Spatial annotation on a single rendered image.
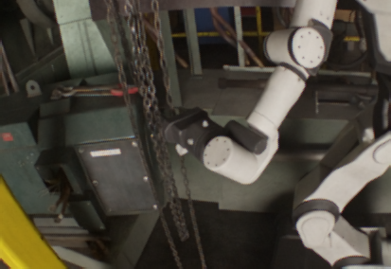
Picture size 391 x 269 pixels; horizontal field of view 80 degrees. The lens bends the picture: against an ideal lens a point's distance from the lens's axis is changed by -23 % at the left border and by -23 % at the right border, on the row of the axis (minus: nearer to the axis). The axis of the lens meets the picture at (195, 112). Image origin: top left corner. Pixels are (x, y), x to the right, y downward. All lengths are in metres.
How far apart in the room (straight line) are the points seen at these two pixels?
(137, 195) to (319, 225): 0.58
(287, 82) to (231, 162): 0.18
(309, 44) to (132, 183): 0.67
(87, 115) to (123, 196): 0.30
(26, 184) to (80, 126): 0.36
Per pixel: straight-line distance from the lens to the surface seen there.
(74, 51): 1.52
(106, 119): 0.87
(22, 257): 0.68
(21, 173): 1.08
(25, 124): 0.93
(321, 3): 0.61
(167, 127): 0.67
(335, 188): 0.77
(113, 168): 0.91
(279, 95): 0.55
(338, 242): 0.97
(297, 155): 1.18
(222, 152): 0.52
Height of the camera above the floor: 1.21
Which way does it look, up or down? 30 degrees down
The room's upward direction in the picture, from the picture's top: 8 degrees counter-clockwise
